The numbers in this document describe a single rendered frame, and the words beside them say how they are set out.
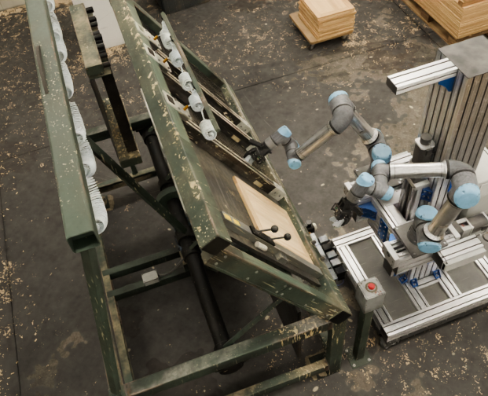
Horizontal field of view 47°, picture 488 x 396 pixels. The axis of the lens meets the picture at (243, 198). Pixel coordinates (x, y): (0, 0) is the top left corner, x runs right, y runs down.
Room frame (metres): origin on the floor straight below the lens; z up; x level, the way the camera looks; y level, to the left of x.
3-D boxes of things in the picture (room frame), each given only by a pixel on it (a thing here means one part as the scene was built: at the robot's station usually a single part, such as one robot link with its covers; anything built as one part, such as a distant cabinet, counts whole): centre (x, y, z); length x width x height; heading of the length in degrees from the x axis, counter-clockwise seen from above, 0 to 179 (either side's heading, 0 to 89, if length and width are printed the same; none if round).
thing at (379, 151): (2.24, -0.85, 1.20); 0.13 x 0.12 x 0.14; 1
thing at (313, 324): (2.33, 0.43, 0.41); 2.20 x 1.38 x 0.83; 14
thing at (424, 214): (1.75, -0.97, 1.20); 0.13 x 0.12 x 0.14; 169
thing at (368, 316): (1.53, -0.65, 0.38); 0.06 x 0.06 x 0.75; 14
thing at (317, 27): (5.29, -1.08, 0.20); 0.61 x 0.53 x 0.40; 15
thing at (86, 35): (3.01, 0.81, 1.38); 0.70 x 0.15 x 0.85; 14
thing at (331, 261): (1.94, -0.48, 0.69); 0.50 x 0.14 x 0.24; 14
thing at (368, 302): (1.53, -0.65, 0.84); 0.12 x 0.12 x 0.18; 14
